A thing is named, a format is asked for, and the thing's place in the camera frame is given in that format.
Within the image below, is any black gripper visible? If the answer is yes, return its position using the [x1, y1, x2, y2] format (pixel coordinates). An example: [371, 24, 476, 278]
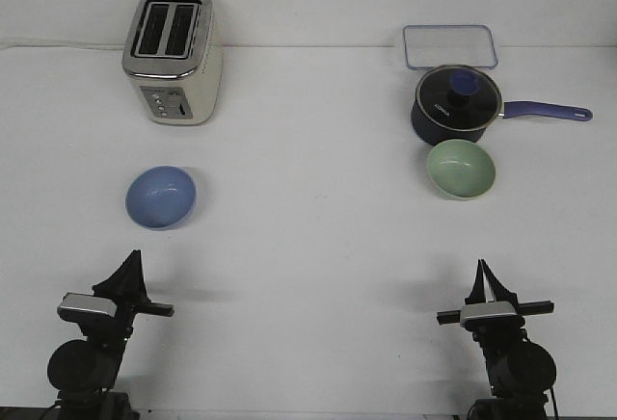
[436, 259, 554, 342]
[77, 249, 174, 349]

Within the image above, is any blue bowl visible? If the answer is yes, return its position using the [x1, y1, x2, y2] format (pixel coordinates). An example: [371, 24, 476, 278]
[124, 166, 197, 230]

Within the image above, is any green bowl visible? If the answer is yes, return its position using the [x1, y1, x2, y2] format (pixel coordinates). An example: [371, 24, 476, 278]
[426, 140, 497, 199]

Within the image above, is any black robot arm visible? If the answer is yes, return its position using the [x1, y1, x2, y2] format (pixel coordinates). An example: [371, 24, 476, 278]
[436, 259, 557, 419]
[1, 249, 174, 420]

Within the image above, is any dark blue saucepan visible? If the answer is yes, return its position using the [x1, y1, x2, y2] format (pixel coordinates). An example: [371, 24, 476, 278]
[411, 101, 593, 145]

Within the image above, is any glass pot lid blue knob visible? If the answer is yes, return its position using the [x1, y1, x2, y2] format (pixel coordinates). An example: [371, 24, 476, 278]
[416, 65, 502, 117]

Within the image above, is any silver two-slot toaster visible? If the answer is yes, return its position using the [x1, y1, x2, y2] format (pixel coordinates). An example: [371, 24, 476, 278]
[121, 0, 223, 126]

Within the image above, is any clear blue-rimmed container lid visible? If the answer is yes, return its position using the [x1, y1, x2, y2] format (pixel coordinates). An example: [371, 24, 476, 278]
[402, 24, 498, 70]

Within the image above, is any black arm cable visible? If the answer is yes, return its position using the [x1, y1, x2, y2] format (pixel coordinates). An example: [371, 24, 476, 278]
[539, 381, 561, 420]

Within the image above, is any white toaster power cord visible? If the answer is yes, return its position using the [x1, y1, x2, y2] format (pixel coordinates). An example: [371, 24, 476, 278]
[0, 39, 127, 52]

